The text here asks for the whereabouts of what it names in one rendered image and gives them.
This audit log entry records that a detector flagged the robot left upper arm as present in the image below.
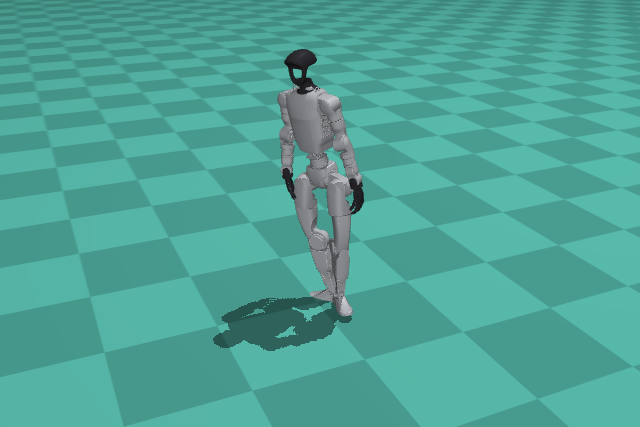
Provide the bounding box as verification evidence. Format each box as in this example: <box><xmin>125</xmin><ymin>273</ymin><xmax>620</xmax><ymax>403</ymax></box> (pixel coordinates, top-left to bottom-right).
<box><xmin>317</xmin><ymin>93</ymin><xmax>348</xmax><ymax>152</ymax></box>

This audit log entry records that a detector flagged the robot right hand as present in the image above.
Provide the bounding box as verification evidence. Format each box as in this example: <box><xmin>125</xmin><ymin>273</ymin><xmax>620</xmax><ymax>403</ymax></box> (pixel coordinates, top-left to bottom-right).
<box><xmin>282</xmin><ymin>168</ymin><xmax>296</xmax><ymax>200</ymax></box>

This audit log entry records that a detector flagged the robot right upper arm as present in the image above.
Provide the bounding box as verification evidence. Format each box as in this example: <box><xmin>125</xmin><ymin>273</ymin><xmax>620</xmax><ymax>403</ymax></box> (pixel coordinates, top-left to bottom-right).
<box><xmin>277</xmin><ymin>89</ymin><xmax>295</xmax><ymax>143</ymax></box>

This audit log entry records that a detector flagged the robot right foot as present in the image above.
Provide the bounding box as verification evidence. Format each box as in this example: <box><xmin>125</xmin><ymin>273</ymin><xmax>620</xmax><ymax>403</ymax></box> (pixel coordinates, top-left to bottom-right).
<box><xmin>310</xmin><ymin>288</ymin><xmax>345</xmax><ymax>302</ymax></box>

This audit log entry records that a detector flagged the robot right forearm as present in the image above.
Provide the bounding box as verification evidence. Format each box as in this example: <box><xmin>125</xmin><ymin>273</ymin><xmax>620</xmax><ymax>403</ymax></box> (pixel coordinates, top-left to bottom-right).
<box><xmin>279</xmin><ymin>132</ymin><xmax>295</xmax><ymax>175</ymax></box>

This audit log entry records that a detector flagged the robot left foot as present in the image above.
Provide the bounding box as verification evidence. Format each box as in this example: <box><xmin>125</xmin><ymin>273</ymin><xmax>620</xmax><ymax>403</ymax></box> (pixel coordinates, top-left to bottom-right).
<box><xmin>333</xmin><ymin>292</ymin><xmax>353</xmax><ymax>316</ymax></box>

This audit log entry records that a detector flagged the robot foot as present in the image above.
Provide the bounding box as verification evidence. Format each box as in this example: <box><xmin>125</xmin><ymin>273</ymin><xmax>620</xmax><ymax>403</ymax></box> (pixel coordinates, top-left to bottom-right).
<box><xmin>310</xmin><ymin>288</ymin><xmax>345</xmax><ymax>302</ymax></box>
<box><xmin>333</xmin><ymin>292</ymin><xmax>353</xmax><ymax>316</ymax></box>

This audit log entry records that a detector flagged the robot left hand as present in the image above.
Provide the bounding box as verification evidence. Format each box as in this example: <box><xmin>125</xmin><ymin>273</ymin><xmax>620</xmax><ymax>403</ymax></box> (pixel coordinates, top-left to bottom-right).
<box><xmin>349</xmin><ymin>178</ymin><xmax>364</xmax><ymax>214</ymax></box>

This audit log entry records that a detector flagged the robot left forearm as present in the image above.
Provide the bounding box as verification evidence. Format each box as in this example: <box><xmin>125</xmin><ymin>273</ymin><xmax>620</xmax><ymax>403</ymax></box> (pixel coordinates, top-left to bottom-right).
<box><xmin>340</xmin><ymin>136</ymin><xmax>362</xmax><ymax>186</ymax></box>

